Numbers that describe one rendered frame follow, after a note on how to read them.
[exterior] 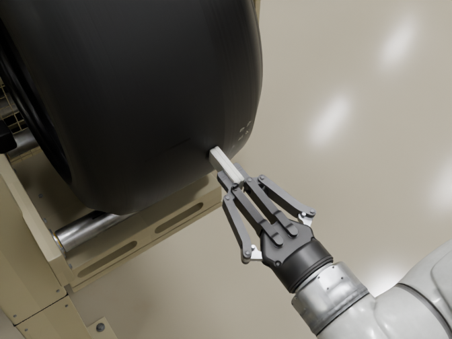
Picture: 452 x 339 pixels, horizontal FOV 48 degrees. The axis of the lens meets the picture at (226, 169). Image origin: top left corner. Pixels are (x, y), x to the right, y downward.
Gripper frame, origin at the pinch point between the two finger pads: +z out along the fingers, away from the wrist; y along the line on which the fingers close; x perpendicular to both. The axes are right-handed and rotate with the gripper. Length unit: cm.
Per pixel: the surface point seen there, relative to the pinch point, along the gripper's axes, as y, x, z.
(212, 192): -6.9, 29.1, 10.5
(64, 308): 30, 59, 16
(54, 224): 23, 37, 26
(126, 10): 7.2, -23.2, 12.9
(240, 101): -4.7, -8.2, 4.3
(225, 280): -22, 116, 15
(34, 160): 20, 39, 45
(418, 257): -88, 111, -19
